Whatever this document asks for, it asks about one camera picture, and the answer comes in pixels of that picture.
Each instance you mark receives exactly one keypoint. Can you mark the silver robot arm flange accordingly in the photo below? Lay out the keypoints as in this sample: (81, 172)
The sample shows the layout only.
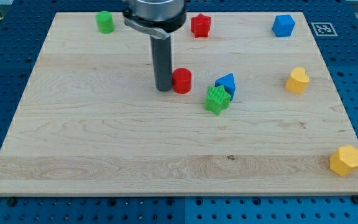
(157, 18)

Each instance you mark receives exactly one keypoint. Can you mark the green star block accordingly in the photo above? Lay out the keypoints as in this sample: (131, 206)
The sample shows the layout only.
(217, 99)

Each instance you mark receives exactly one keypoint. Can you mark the red star block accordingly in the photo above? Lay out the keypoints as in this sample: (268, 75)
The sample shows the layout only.
(201, 25)

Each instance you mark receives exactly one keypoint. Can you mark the red cylinder block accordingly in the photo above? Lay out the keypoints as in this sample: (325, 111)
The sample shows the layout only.
(182, 80)

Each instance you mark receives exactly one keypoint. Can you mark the blue pentagon block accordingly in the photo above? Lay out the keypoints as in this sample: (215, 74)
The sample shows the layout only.
(228, 82)

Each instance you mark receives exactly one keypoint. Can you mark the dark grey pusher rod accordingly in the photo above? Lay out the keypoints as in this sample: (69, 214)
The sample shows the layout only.
(162, 62)

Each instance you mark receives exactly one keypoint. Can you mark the light wooden board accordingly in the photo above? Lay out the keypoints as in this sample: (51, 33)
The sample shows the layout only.
(91, 123)

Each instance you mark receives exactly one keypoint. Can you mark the green cylinder block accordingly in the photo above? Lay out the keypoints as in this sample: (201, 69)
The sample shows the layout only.
(105, 22)

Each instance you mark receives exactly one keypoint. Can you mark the yellow heart block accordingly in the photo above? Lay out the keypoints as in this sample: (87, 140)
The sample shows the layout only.
(297, 81)

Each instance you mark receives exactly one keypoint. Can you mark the blue cube block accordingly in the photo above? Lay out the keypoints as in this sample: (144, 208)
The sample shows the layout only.
(283, 25)

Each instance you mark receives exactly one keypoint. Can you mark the white fiducial marker tag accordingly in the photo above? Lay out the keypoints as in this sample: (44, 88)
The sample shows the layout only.
(324, 29)

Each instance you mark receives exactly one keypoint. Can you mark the yellow hexagon block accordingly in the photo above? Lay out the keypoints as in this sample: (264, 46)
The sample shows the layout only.
(344, 161)

